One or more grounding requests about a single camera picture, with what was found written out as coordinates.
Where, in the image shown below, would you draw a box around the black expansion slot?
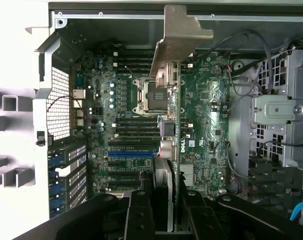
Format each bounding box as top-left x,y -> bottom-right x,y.
108,169 -> 142,177
108,182 -> 142,190
107,141 -> 156,149

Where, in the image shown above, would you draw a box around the silver chipset heatsink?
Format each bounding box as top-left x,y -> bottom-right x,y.
179,164 -> 195,187

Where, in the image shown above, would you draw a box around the blue expansion slot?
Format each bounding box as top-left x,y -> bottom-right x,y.
107,150 -> 155,158

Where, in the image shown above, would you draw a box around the black RAM slot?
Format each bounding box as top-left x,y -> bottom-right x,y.
113,51 -> 155,57
115,117 -> 159,123
113,56 -> 155,63
116,67 -> 152,74
115,128 -> 161,134
113,133 -> 162,139
113,62 -> 154,68
111,122 -> 160,129

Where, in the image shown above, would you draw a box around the blue plastic tab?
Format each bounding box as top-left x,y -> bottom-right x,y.
289,201 -> 303,224

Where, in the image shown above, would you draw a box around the green Dell motherboard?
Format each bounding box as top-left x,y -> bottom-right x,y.
70,48 -> 232,199

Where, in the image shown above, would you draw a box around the perforated rear fan grille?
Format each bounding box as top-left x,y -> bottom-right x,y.
46,66 -> 72,141

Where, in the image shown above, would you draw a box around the grey metal disk bay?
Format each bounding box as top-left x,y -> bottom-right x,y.
250,48 -> 303,169

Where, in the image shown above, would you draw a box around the round coin cell battery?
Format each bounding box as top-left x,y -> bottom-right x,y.
211,65 -> 224,77

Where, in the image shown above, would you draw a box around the metal table slats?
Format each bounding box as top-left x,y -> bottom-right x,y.
0,87 -> 37,189

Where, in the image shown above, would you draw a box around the grey open PC case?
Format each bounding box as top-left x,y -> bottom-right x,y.
32,1 -> 303,240

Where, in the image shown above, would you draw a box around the CPU socket with metal frame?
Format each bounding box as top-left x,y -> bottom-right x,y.
132,75 -> 173,118

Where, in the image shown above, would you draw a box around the thin red black wire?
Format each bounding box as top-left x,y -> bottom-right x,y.
46,95 -> 93,126

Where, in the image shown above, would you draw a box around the black internal cables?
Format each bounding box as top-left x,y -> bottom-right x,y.
198,29 -> 274,95

